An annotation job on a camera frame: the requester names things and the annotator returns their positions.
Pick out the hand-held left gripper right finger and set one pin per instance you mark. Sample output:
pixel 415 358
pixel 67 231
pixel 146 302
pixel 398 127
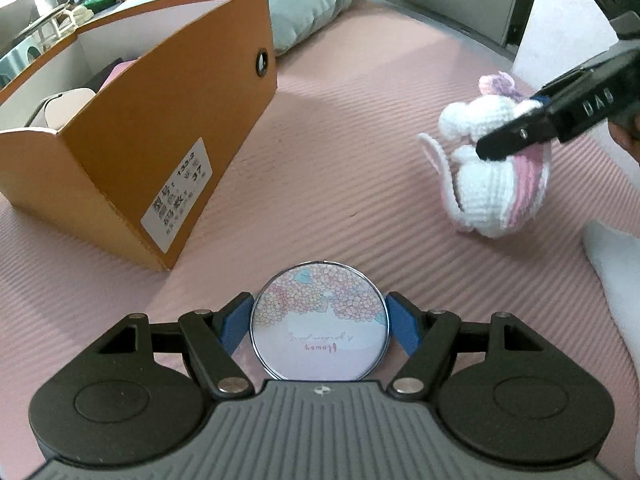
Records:
pixel 402 324

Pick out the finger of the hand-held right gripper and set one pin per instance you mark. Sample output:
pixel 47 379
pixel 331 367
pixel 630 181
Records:
pixel 575 77
pixel 520 137

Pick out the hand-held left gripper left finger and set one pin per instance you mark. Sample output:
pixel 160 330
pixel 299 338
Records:
pixel 235 325

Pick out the white pink crochet bunny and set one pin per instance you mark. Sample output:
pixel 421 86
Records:
pixel 487 200

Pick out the round floral pocket mirror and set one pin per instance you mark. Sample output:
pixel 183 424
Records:
pixel 320 325

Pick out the orange cardboard box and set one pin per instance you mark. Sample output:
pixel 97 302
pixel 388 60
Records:
pixel 160 135

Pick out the person's right forearm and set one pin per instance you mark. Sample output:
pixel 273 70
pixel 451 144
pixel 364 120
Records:
pixel 627 135

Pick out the pink ribbed mat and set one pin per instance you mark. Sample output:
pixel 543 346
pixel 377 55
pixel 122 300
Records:
pixel 350 185

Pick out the person's white sock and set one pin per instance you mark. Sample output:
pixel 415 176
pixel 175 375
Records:
pixel 617 265

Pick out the pink mini backpack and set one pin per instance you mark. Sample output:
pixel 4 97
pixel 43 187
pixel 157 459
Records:
pixel 67 107

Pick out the pink card holder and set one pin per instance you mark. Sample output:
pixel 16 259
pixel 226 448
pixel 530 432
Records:
pixel 120 72

